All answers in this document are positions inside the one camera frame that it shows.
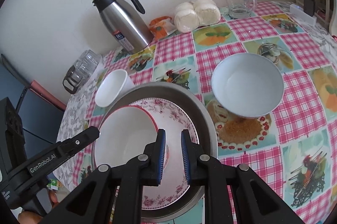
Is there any red rimmed white bowl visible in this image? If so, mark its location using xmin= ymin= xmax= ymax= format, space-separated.
xmin=92 ymin=105 xmax=163 ymax=168

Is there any large steel plate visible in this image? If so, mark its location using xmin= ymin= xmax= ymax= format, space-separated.
xmin=104 ymin=82 xmax=218 ymax=223

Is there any pink floral plate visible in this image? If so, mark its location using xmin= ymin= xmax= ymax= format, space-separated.
xmin=129 ymin=97 xmax=199 ymax=210

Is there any pale blue round bowl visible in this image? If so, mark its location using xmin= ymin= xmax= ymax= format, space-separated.
xmin=211 ymin=53 xmax=284 ymax=119

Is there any pink checked fruit tablecloth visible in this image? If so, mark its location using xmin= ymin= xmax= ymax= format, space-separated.
xmin=78 ymin=2 xmax=336 ymax=223

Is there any grey floral tablecloth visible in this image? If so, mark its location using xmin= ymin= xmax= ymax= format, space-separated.
xmin=53 ymin=68 xmax=107 ymax=191

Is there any square white ceramic bowl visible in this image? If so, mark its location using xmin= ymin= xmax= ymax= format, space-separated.
xmin=95 ymin=69 xmax=135 ymax=108

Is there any upturned clear drinking glasses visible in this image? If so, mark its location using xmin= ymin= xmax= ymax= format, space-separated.
xmin=74 ymin=49 xmax=102 ymax=78

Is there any orange snack packet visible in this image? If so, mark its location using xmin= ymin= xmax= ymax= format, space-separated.
xmin=149 ymin=16 xmax=177 ymax=40

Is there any stainless steel thermos jug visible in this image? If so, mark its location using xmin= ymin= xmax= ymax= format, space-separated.
xmin=92 ymin=0 xmax=154 ymax=55

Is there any white power strip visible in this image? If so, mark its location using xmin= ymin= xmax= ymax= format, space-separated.
xmin=290 ymin=4 xmax=316 ymax=26

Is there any bag of white buns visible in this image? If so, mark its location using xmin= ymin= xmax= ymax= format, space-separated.
xmin=174 ymin=0 xmax=221 ymax=33

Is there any clear glass mug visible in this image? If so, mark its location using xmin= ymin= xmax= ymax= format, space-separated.
xmin=226 ymin=0 xmax=257 ymax=19

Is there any black power adapter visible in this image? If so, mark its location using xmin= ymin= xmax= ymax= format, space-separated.
xmin=303 ymin=0 xmax=316 ymax=16

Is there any glass coffee pot black handle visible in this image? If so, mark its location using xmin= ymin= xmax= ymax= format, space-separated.
xmin=62 ymin=65 xmax=84 ymax=95

